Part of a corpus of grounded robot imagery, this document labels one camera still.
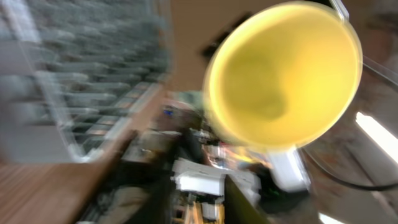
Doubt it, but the yellow plastic cup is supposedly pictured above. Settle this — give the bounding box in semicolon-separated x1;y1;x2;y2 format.
203;1;363;152

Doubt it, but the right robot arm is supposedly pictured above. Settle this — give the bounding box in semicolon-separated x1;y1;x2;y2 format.
247;149;318;223

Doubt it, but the grey dishwasher rack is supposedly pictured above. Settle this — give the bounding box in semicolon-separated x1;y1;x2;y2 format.
1;0;172;164

